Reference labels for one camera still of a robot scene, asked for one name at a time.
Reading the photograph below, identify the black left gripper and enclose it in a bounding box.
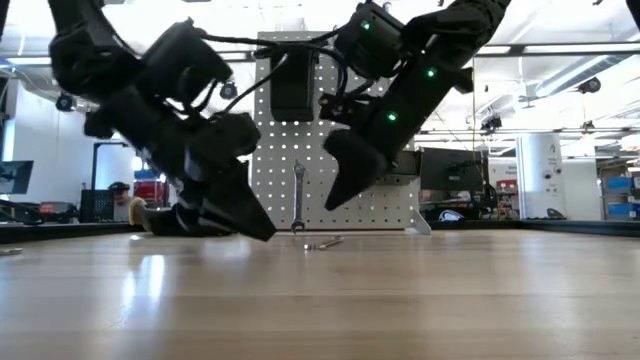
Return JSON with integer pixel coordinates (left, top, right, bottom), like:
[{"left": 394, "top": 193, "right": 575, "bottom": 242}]
[{"left": 84, "top": 87, "right": 277, "bottom": 242}]

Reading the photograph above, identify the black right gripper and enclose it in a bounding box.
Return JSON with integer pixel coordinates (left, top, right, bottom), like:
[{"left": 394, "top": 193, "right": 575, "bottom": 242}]
[{"left": 322, "top": 82, "right": 431, "bottom": 211}]

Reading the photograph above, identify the large silver combination wrench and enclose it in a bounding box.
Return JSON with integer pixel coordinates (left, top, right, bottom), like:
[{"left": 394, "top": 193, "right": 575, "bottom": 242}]
[{"left": 290, "top": 159, "right": 307, "bottom": 235}]

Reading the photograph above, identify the small silver combination wrench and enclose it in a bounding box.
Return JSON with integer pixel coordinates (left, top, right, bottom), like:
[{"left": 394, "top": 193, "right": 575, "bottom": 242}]
[{"left": 303, "top": 235, "right": 346, "bottom": 251}]

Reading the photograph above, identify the short black plastic bin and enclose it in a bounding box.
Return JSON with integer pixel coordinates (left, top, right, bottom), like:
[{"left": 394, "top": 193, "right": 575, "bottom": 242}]
[{"left": 384, "top": 149, "right": 422, "bottom": 187}]

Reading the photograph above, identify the white metal pegboard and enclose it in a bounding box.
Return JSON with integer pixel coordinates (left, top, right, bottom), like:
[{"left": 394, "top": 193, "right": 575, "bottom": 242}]
[{"left": 249, "top": 30, "right": 432, "bottom": 236}]

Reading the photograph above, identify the black work glove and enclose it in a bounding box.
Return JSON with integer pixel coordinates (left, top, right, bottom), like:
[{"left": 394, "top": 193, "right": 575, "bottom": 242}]
[{"left": 128, "top": 197, "right": 236, "bottom": 238}]

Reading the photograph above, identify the black monitor back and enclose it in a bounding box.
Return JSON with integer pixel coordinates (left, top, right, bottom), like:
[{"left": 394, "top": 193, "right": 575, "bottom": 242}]
[{"left": 419, "top": 148, "right": 489, "bottom": 194}]

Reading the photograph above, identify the tall black plastic bin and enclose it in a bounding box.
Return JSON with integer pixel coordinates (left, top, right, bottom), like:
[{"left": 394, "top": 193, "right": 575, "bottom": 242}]
[{"left": 269, "top": 49, "right": 317, "bottom": 123}]

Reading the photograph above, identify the person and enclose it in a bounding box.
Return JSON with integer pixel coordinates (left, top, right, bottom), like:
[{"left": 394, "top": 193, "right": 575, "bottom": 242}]
[{"left": 107, "top": 180, "right": 134, "bottom": 222}]

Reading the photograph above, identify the black mesh crate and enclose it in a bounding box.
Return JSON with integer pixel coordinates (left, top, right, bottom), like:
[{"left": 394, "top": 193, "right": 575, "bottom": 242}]
[{"left": 78, "top": 189, "right": 116, "bottom": 224}]

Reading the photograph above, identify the black orange device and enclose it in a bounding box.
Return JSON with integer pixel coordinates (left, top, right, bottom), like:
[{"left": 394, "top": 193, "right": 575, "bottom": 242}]
[{"left": 38, "top": 201, "right": 79, "bottom": 225}]

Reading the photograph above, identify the white round pillar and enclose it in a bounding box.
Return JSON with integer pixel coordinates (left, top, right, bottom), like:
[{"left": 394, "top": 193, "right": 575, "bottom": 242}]
[{"left": 515, "top": 132, "right": 564, "bottom": 221}]

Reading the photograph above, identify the dark computer monitor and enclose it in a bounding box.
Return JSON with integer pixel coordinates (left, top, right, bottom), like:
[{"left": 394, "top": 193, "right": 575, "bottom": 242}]
[{"left": 0, "top": 160, "right": 35, "bottom": 196}]

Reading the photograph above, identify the shelf with blue bins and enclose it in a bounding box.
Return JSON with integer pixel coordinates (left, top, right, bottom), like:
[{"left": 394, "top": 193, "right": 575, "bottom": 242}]
[{"left": 602, "top": 172, "right": 640, "bottom": 221}]

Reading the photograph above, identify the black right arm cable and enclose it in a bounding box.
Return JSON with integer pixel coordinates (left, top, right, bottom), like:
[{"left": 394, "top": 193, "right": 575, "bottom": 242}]
[{"left": 252, "top": 29, "right": 361, "bottom": 101}]

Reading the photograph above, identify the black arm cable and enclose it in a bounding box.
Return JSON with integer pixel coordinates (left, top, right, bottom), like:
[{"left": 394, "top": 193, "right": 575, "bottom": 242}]
[
  {"left": 197, "top": 29, "right": 291, "bottom": 117},
  {"left": 252, "top": 29, "right": 361, "bottom": 101}
]

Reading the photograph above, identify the thin hanging black cable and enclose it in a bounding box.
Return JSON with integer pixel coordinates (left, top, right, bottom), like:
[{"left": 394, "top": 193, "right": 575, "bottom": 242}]
[{"left": 469, "top": 54, "right": 477, "bottom": 151}]

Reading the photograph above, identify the black desk frame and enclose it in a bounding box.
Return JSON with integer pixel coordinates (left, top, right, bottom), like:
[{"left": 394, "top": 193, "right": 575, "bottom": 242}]
[{"left": 91, "top": 141, "right": 132, "bottom": 191}]

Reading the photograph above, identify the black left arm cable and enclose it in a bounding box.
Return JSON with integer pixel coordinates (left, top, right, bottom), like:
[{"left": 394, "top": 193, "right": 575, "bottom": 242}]
[{"left": 197, "top": 29, "right": 291, "bottom": 117}]

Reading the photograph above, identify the black aluminium table frame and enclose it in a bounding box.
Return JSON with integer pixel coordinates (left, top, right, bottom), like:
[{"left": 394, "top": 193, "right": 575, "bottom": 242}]
[{"left": 0, "top": 219, "right": 640, "bottom": 246}]

